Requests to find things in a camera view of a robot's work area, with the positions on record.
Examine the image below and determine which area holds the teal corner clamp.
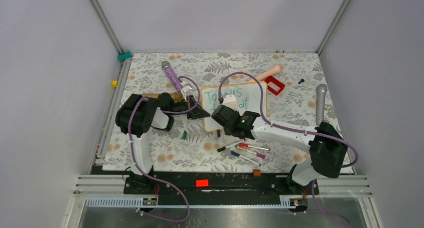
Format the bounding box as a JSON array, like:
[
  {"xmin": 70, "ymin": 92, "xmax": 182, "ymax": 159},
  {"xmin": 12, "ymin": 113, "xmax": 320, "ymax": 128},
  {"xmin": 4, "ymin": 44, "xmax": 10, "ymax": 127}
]
[{"xmin": 117, "ymin": 51, "xmax": 133, "ymax": 62}]

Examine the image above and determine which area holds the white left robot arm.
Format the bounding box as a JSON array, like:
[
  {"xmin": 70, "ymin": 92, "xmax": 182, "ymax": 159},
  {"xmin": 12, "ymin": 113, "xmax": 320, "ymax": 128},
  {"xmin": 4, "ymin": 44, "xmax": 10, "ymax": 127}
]
[{"xmin": 115, "ymin": 93, "xmax": 210, "ymax": 193}]

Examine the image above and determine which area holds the pink toy microphone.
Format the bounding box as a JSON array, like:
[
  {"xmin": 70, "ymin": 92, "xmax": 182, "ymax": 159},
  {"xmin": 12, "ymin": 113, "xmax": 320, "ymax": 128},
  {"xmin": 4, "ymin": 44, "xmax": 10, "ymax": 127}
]
[{"xmin": 256, "ymin": 64, "xmax": 285, "ymax": 81}]

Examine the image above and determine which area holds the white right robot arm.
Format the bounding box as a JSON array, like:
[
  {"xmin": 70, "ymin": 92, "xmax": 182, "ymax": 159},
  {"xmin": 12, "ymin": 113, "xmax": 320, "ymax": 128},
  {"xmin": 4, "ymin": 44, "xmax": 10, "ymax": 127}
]
[{"xmin": 211, "ymin": 105, "xmax": 348, "ymax": 194}]

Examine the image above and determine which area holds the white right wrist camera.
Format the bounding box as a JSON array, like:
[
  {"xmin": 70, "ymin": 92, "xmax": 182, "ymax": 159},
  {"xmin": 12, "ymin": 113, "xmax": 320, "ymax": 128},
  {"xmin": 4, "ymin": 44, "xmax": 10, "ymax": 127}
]
[{"xmin": 221, "ymin": 94, "xmax": 238, "ymax": 111}]

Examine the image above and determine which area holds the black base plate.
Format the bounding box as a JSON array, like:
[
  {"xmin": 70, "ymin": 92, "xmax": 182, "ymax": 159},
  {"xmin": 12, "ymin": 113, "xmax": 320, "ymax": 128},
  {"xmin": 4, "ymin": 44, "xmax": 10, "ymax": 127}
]
[{"xmin": 123, "ymin": 171, "xmax": 320, "ymax": 203}]

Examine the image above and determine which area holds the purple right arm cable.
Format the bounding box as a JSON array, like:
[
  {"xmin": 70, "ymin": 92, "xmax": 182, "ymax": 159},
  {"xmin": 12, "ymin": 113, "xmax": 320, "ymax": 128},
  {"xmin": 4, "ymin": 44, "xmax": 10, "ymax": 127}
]
[{"xmin": 217, "ymin": 72, "xmax": 360, "ymax": 227}]

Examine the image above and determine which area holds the purple glitter toy microphone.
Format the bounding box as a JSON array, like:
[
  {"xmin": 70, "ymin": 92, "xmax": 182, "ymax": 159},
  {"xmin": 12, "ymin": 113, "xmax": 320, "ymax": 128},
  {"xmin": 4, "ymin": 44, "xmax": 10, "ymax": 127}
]
[{"xmin": 161, "ymin": 61, "xmax": 183, "ymax": 92}]

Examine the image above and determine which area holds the yellow framed whiteboard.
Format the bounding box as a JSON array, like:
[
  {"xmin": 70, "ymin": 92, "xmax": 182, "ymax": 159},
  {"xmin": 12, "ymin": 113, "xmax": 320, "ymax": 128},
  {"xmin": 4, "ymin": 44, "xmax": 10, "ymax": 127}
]
[{"xmin": 201, "ymin": 81, "xmax": 268, "ymax": 133}]

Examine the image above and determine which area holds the red whiteboard marker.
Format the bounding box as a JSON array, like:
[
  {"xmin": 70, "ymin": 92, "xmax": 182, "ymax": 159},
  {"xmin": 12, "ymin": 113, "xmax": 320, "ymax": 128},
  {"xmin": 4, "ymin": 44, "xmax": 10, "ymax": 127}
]
[{"xmin": 238, "ymin": 143, "xmax": 270, "ymax": 151}]

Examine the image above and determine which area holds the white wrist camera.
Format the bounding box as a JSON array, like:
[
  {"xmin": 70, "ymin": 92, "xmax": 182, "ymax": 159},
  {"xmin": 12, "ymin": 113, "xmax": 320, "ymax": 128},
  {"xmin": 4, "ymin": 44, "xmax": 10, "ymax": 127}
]
[
  {"xmin": 180, "ymin": 84, "xmax": 193, "ymax": 101},
  {"xmin": 221, "ymin": 94, "xmax": 238, "ymax": 111}
]

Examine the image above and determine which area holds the blue whiteboard marker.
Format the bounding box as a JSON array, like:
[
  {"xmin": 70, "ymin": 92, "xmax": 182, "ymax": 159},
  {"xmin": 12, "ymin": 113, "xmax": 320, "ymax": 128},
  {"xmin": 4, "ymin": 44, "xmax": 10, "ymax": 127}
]
[{"xmin": 230, "ymin": 150, "xmax": 261, "ymax": 166}]

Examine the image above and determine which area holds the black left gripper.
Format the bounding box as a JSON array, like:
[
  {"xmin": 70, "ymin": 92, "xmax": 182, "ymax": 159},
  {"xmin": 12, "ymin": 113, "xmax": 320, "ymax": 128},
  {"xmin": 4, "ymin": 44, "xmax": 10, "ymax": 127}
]
[{"xmin": 168, "ymin": 95, "xmax": 211, "ymax": 120}]

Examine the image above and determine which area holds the black whiteboard marker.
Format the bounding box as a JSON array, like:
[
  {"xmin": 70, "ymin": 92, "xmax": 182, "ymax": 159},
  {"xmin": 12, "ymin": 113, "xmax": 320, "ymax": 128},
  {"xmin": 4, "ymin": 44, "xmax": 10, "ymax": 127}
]
[{"xmin": 217, "ymin": 139, "xmax": 245, "ymax": 152}]

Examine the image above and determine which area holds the magenta whiteboard marker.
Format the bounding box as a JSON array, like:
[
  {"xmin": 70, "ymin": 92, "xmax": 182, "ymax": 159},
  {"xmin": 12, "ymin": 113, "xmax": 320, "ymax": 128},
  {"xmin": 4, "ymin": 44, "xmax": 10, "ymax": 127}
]
[{"xmin": 237, "ymin": 146, "xmax": 266, "ymax": 159}]

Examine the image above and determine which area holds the cable duct rail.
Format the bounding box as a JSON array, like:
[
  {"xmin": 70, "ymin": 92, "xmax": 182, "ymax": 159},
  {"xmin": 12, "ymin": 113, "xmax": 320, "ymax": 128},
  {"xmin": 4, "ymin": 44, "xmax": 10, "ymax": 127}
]
[{"xmin": 85, "ymin": 195, "xmax": 308, "ymax": 209}]

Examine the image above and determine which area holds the red tape patch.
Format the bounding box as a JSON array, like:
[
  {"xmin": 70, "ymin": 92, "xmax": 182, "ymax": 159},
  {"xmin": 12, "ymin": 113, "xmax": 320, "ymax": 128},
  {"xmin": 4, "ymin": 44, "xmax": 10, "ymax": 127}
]
[{"xmin": 195, "ymin": 179, "xmax": 209, "ymax": 187}]

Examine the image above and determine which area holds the red square frame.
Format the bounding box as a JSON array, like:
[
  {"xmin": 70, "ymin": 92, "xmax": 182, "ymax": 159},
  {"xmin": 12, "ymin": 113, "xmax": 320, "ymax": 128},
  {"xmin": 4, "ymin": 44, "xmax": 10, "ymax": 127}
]
[{"xmin": 264, "ymin": 76, "xmax": 286, "ymax": 96}]

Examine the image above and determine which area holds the silver toy microphone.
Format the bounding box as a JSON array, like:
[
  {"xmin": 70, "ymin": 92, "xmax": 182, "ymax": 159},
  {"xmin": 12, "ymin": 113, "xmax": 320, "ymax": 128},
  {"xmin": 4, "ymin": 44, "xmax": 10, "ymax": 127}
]
[{"xmin": 315, "ymin": 84, "xmax": 328, "ymax": 126}]

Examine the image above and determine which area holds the orange cylinder block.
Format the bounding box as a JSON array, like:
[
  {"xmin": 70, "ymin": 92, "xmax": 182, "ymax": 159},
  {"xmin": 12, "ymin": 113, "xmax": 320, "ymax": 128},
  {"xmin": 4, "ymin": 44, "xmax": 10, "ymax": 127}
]
[{"xmin": 252, "ymin": 169, "xmax": 262, "ymax": 177}]

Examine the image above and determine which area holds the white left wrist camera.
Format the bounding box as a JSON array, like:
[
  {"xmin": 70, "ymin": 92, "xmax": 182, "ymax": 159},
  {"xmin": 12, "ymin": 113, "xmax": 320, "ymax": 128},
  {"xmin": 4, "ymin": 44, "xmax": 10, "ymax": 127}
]
[{"xmin": 180, "ymin": 84, "xmax": 193, "ymax": 101}]

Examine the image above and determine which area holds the floral tablecloth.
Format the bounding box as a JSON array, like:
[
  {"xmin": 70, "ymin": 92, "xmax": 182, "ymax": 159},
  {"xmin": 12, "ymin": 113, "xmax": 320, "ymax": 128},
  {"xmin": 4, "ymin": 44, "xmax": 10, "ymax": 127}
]
[{"xmin": 101, "ymin": 52, "xmax": 345, "ymax": 173}]

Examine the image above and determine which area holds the gold toy microphone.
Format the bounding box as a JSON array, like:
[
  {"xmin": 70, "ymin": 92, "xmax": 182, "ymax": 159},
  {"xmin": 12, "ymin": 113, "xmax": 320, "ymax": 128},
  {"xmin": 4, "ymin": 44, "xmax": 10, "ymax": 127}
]
[{"xmin": 141, "ymin": 92, "xmax": 183, "ymax": 102}]

